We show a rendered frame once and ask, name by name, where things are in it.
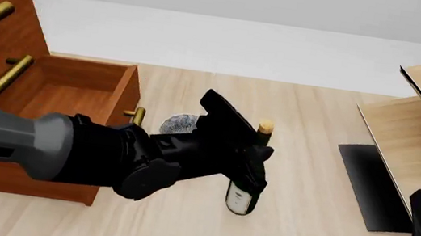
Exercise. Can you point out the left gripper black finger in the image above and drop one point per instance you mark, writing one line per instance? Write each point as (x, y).
(262, 154)
(256, 180)

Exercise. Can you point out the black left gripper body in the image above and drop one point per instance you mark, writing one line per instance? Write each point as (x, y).
(225, 132)

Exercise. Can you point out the dark wine bottle with cork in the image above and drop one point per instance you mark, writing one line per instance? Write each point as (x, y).
(238, 198)

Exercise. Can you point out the grey and black left robot arm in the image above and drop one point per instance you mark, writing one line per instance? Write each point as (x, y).
(48, 145)

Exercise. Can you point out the open wooden drawer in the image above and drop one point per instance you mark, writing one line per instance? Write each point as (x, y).
(75, 91)

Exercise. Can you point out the small grey plate on stalk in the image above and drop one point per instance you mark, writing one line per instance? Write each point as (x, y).
(177, 123)

